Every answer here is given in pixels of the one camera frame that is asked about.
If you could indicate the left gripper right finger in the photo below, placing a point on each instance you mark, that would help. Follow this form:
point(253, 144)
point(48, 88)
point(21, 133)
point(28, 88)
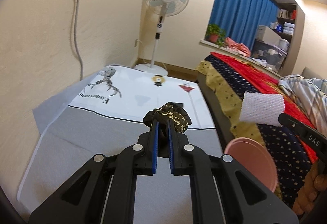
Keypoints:
point(222, 189)

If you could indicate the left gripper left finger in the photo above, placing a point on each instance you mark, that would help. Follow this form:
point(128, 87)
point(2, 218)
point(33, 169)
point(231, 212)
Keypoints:
point(103, 189)

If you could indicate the pink plastic trash bin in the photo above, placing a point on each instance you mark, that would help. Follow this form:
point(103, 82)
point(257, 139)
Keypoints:
point(255, 158)

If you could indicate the white foam net sleeve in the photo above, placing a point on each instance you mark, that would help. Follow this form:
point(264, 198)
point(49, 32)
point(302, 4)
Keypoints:
point(262, 108)

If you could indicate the black patterned cloth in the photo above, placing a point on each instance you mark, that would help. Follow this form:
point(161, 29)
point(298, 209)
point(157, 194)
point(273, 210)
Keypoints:
point(169, 111)

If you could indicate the person's right hand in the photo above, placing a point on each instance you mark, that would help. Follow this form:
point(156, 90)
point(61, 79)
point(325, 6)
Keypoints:
point(314, 183)

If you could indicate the striped blue quilt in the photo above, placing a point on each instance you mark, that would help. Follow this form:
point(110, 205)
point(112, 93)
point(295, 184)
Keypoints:
point(310, 96)

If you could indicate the grey white printed mat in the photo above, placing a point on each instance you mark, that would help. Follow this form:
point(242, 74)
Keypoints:
point(103, 115)

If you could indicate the red blanket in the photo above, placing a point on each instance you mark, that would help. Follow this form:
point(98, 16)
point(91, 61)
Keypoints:
point(229, 78)

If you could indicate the clear storage box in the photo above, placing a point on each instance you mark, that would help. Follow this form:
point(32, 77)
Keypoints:
point(272, 55)

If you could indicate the bed with starry cover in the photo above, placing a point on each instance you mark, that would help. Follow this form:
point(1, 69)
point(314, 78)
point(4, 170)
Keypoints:
point(290, 175)

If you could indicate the wooden bookshelf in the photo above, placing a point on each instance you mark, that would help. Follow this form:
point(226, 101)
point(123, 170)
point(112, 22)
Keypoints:
point(289, 26)

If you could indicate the pink folded clothes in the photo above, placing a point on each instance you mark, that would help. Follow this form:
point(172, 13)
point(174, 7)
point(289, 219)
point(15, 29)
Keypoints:
point(239, 48)

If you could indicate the white cardboard box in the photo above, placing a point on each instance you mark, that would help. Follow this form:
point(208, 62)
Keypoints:
point(267, 35)

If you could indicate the potted green plant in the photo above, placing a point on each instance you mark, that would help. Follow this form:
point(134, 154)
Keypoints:
point(215, 35)

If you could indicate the blue curtain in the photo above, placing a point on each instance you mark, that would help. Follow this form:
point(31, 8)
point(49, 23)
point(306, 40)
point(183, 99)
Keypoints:
point(240, 19)

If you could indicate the white standing fan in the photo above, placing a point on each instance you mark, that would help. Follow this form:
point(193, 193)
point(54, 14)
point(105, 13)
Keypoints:
point(162, 8)

